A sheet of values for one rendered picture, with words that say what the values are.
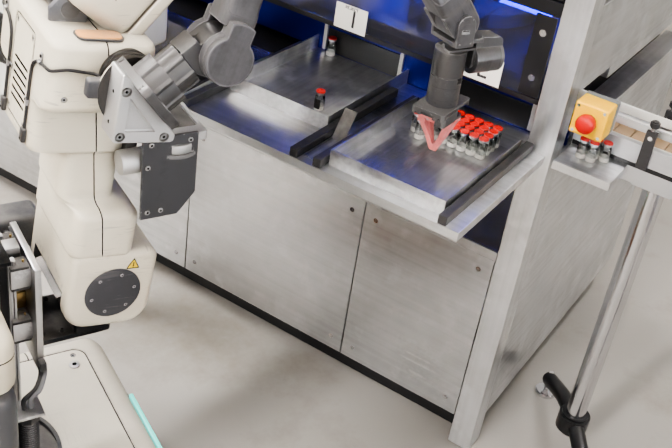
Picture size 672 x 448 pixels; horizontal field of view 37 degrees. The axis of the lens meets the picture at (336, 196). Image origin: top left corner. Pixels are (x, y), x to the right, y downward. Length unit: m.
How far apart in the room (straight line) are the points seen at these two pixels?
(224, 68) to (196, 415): 1.34
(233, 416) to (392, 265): 0.58
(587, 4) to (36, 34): 1.05
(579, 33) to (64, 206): 1.04
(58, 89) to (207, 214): 1.31
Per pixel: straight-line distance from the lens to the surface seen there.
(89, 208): 1.76
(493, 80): 2.18
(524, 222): 2.27
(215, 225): 2.82
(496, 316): 2.42
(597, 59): 2.23
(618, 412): 2.97
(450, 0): 1.68
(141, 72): 1.51
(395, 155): 2.06
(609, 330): 2.50
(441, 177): 2.01
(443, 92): 1.76
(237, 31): 1.50
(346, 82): 2.33
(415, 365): 2.63
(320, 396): 2.75
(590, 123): 2.08
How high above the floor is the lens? 1.88
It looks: 32 degrees down
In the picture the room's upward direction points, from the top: 9 degrees clockwise
